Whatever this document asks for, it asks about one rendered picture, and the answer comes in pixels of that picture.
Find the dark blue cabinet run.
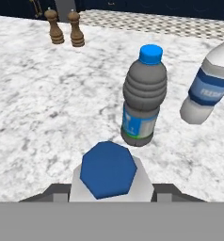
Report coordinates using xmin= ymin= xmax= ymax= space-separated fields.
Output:
xmin=0 ymin=0 xmax=224 ymax=22

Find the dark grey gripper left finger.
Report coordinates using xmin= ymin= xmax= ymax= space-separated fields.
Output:
xmin=19 ymin=183 xmax=72 ymax=203

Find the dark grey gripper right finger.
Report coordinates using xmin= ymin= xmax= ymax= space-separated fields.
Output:
xmin=151 ymin=183 xmax=207 ymax=203

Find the brown wooden pepper mill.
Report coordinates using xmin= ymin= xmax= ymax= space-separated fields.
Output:
xmin=67 ymin=8 xmax=86 ymax=48
xmin=43 ymin=7 xmax=66 ymax=45

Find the white bottle blue label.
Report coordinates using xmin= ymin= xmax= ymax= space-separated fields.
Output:
xmin=179 ymin=27 xmax=224 ymax=125

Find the grey bottle light blue cap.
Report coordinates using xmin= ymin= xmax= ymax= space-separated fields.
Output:
xmin=120 ymin=43 xmax=168 ymax=148

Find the white bottle dark blue cap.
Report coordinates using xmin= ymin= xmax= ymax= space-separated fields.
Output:
xmin=68 ymin=140 xmax=155 ymax=203

